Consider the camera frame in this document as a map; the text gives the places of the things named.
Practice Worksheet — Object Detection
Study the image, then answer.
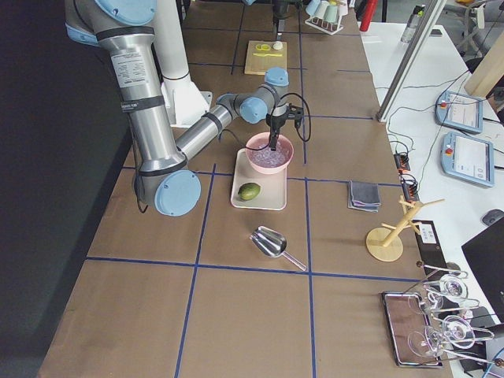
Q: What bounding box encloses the bamboo cutting board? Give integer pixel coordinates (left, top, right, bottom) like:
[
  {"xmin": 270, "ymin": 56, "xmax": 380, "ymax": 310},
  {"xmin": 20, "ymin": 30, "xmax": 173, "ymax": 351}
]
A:
[{"xmin": 244, "ymin": 40, "xmax": 287, "ymax": 75}]

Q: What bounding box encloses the white cup rack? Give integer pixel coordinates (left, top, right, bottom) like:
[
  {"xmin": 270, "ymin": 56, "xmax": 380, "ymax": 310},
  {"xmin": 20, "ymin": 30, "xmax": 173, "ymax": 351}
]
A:
[{"xmin": 305, "ymin": 0, "xmax": 349, "ymax": 35}]

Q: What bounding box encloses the lower teach pendant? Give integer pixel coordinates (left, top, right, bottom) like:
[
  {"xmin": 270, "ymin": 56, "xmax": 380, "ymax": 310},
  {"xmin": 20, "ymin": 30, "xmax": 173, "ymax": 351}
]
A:
[{"xmin": 440, "ymin": 132, "xmax": 495, "ymax": 187}]

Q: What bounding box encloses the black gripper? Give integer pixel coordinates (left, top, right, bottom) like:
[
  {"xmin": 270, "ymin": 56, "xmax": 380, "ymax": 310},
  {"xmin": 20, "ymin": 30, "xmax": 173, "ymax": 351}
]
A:
[
  {"xmin": 266, "ymin": 111, "xmax": 288, "ymax": 151},
  {"xmin": 272, "ymin": 0, "xmax": 289, "ymax": 38}
]

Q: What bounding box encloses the green lime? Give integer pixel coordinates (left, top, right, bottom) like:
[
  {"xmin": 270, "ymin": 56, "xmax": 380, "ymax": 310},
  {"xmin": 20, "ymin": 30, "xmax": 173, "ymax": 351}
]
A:
[{"xmin": 238, "ymin": 182, "xmax": 261, "ymax": 201}]

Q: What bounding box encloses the wooden mug tree stand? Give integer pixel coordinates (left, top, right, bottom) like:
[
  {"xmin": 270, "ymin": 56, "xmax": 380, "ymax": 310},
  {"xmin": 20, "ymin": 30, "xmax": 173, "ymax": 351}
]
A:
[{"xmin": 365, "ymin": 195, "xmax": 444, "ymax": 262}]

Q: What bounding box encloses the upper teach pendant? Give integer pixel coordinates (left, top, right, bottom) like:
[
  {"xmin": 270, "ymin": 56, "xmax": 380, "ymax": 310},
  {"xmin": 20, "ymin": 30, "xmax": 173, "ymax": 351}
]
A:
[{"xmin": 435, "ymin": 91, "xmax": 484, "ymax": 135}]

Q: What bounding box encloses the cream rectangular tray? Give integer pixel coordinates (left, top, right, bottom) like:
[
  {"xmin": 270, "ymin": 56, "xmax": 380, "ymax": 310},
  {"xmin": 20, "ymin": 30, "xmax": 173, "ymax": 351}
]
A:
[{"xmin": 230, "ymin": 149, "xmax": 287, "ymax": 210}]

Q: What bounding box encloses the aluminium frame post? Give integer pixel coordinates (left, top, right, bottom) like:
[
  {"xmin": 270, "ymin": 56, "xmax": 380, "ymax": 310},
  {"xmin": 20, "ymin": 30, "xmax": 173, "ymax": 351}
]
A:
[{"xmin": 376, "ymin": 0, "xmax": 447, "ymax": 122}]

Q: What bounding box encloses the yellow plastic knife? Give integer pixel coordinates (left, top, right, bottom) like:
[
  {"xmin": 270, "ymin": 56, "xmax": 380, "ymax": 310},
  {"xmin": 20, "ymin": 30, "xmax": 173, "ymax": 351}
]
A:
[{"xmin": 252, "ymin": 53, "xmax": 283, "ymax": 57}]

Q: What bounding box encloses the clear ice cubes pile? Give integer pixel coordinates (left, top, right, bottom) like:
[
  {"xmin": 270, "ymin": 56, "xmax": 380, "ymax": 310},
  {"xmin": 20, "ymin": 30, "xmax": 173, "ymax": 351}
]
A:
[{"xmin": 248, "ymin": 142, "xmax": 290, "ymax": 168}]

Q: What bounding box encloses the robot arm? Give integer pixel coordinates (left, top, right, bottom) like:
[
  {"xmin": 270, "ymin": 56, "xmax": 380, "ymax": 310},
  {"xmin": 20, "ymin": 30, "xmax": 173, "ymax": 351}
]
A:
[{"xmin": 65, "ymin": 1, "xmax": 289, "ymax": 217}]

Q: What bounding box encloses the pink bowl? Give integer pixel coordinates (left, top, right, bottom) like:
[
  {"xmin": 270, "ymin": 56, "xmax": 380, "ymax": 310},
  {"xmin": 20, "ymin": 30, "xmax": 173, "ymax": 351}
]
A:
[{"xmin": 245, "ymin": 132, "xmax": 294, "ymax": 174}]

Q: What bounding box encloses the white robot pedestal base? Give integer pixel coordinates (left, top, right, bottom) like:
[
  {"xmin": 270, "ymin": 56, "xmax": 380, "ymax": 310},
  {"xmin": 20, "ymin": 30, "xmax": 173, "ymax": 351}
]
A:
[{"xmin": 153, "ymin": 0, "xmax": 211, "ymax": 128}]

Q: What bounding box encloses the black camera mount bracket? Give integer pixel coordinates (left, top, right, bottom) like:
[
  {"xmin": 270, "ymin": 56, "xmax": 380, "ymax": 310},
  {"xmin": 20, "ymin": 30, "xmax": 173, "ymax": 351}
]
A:
[{"xmin": 287, "ymin": 104, "xmax": 304, "ymax": 130}]

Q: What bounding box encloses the grey folded cloth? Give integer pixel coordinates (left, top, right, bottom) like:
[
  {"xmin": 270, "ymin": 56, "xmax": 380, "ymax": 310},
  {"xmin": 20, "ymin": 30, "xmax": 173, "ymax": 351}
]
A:
[{"xmin": 347, "ymin": 180, "xmax": 381, "ymax": 213}]

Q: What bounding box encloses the metal ice scoop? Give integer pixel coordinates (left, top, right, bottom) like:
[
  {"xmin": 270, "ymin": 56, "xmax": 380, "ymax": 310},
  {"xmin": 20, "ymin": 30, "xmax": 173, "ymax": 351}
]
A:
[{"xmin": 250, "ymin": 225, "xmax": 307, "ymax": 272}]

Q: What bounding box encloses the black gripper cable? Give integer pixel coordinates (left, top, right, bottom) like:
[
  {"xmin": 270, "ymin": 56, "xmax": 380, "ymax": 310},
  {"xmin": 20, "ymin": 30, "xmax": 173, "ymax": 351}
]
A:
[{"xmin": 218, "ymin": 92, "xmax": 313, "ymax": 153}]

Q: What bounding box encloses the metal tray with glasses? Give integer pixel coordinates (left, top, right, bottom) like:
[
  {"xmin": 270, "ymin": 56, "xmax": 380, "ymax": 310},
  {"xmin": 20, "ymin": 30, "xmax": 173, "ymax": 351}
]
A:
[{"xmin": 381, "ymin": 291, "xmax": 443, "ymax": 369}]

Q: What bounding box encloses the teach pendant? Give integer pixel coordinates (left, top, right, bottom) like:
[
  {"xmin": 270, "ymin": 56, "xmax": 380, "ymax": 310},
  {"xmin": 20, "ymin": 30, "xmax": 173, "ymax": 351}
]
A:
[
  {"xmin": 440, "ymin": 132, "xmax": 495, "ymax": 187},
  {"xmin": 435, "ymin": 91, "xmax": 484, "ymax": 135}
]

